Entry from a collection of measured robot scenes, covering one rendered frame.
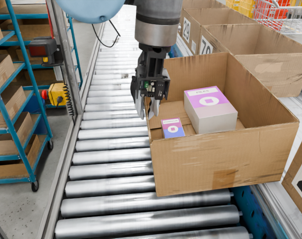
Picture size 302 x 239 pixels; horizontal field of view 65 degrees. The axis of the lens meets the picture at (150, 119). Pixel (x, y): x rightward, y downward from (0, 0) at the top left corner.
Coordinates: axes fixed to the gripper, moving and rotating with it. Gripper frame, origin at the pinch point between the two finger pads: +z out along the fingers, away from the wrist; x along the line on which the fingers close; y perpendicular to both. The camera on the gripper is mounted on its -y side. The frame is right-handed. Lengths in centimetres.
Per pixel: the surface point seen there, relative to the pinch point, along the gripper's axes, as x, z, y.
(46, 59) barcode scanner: -32.4, -2.2, -28.5
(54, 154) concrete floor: -57, 103, -92
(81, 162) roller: -19.2, 25.8, -6.9
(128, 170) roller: -3.4, 23.0, -1.0
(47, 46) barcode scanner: -30.5, -8.0, -25.3
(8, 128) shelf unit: -65, 49, -55
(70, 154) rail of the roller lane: -23.5, 24.9, -10.1
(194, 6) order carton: 47, -8, -136
